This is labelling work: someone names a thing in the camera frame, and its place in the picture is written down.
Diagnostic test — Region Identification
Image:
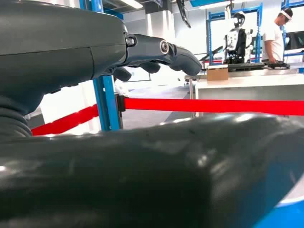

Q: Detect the red barrier belt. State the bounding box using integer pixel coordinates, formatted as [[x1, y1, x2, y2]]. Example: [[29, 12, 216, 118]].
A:
[[124, 97, 304, 116], [31, 104, 100, 137]]

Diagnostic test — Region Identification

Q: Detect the brown cardboard box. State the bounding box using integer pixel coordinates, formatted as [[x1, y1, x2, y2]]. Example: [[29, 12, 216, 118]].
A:
[[207, 64, 229, 82]]

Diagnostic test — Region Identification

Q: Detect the white black humanoid robot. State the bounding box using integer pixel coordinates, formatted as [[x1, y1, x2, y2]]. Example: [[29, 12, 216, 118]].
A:
[[223, 11, 254, 65]]

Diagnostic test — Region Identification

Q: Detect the black keyboard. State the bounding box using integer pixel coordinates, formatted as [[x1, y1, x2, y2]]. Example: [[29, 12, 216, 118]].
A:
[[227, 62, 266, 72]]

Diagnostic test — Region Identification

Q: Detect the white desk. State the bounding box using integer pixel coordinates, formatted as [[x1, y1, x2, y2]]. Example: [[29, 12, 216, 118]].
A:
[[195, 74, 304, 102]]

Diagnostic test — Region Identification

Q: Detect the person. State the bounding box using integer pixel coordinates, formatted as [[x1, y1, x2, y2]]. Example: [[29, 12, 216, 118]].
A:
[[261, 7, 294, 65]]

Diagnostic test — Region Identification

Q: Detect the black flat device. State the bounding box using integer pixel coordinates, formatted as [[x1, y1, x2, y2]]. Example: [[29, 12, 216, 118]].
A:
[[267, 61, 291, 70]]

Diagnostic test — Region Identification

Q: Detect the barrier stanchion post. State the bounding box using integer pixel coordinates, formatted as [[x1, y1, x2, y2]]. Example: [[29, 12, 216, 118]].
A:
[[115, 93, 127, 130]]

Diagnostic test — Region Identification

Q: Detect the black hanging bracket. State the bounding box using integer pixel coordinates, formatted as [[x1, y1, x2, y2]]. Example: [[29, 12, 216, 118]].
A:
[[176, 0, 192, 29]]

